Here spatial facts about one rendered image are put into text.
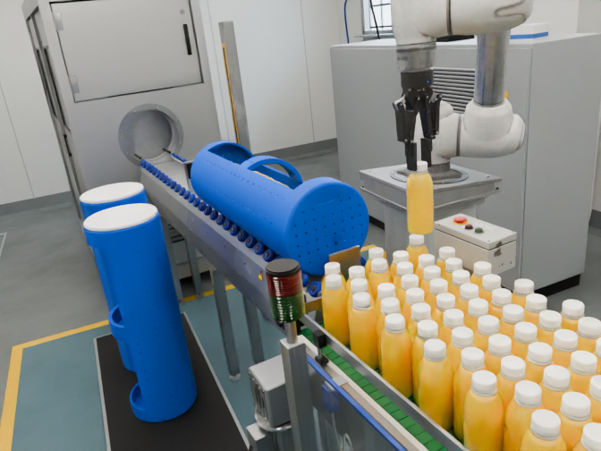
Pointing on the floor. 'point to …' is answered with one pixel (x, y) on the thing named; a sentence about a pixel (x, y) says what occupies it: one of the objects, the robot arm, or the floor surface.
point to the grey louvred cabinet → (506, 206)
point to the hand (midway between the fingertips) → (419, 155)
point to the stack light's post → (299, 395)
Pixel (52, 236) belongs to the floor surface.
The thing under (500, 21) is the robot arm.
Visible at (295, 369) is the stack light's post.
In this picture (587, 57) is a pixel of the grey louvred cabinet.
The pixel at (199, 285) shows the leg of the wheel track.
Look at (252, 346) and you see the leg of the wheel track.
